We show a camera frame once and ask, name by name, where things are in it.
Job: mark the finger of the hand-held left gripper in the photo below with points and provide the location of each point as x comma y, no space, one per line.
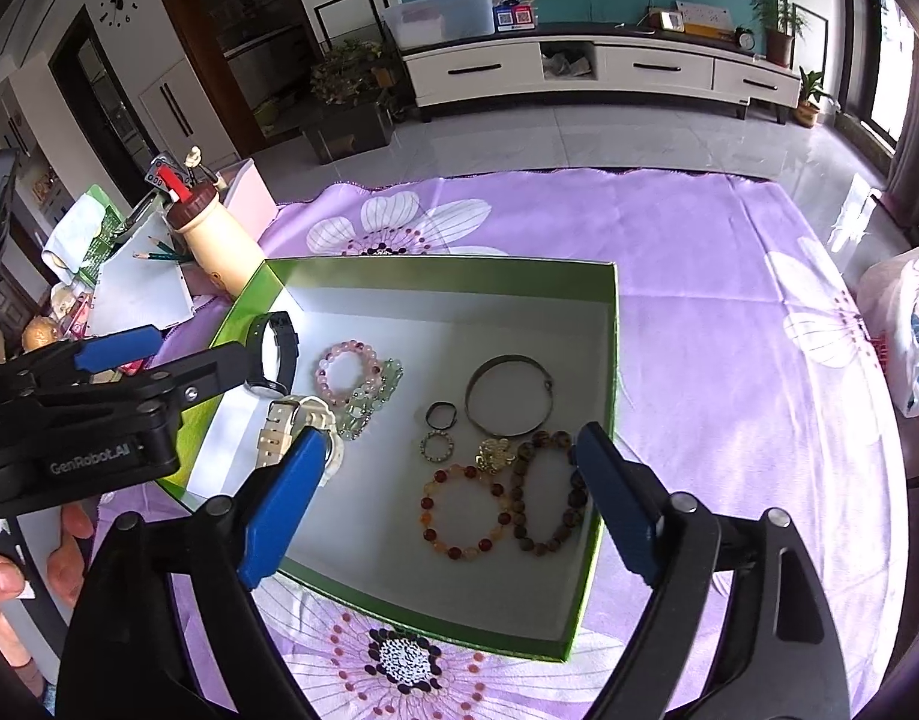
121,349
204,379

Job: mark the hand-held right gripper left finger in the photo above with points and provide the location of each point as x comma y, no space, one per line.
279,510

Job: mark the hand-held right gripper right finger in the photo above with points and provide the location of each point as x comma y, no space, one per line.
617,502

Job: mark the black wrist watch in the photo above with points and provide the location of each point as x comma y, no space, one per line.
288,352

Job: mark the gold ornament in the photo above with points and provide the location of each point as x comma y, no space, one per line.
495,456

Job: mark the green cardboard box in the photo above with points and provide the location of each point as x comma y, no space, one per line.
504,330

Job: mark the person's left hand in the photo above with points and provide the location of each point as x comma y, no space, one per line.
73,555

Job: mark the red snack packet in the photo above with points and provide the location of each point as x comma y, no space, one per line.
76,315

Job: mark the white paper sheet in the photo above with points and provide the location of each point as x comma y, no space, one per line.
136,292

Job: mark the white wrist watch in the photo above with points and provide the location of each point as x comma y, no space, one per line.
279,420

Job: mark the green pencil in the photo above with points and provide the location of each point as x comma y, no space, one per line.
163,256
165,246

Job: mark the green packet box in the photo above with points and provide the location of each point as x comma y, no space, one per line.
110,225

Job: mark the white cloth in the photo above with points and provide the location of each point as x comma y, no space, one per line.
73,232

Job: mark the cream bottle with brown lid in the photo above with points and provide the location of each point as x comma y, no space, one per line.
219,247

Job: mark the silver bangle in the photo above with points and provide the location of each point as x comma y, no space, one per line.
470,409

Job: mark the black remote control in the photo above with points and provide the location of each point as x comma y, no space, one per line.
163,165

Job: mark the pink box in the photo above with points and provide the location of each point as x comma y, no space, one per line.
249,195

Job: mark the cream hand-shaped stick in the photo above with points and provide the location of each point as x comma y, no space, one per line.
195,159

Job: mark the purple floral cloth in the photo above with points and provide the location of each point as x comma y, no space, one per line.
692,277

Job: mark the dark plant stand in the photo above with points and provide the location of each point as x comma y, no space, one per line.
350,131

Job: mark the leafy potted plants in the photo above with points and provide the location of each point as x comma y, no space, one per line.
347,75

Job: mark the white plastic bag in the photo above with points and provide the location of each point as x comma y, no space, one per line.
898,315

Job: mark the white TV cabinet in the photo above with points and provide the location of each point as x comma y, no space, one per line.
489,67

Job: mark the clear storage box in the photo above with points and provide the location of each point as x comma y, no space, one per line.
440,15

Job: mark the small potted plant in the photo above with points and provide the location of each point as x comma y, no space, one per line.
808,109

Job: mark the dark curtain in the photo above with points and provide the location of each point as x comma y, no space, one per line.
917,150

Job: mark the blue code signs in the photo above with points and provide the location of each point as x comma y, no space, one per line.
513,16

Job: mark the small alarm clock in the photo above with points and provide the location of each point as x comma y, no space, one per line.
745,39

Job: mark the tall potted plant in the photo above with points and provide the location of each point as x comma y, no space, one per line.
778,37

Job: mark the yellow white box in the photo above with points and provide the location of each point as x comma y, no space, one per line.
699,16

